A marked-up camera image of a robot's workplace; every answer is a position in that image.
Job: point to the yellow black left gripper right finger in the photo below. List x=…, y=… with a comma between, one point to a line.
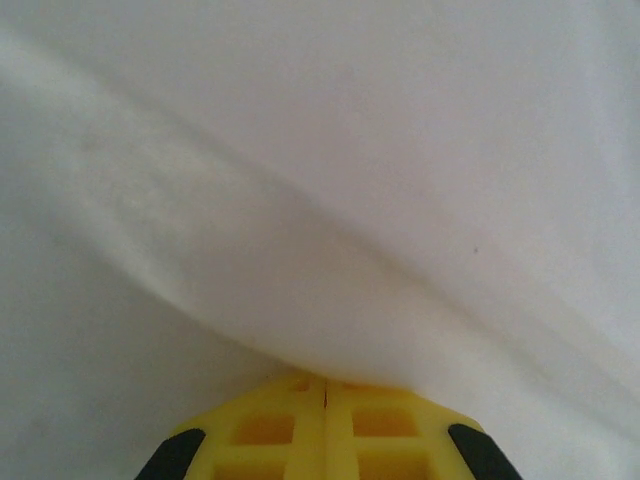
x=390, y=440

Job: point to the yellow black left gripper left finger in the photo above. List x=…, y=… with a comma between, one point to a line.
x=260, y=440

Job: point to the white t-shirt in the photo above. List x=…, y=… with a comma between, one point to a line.
x=320, y=200

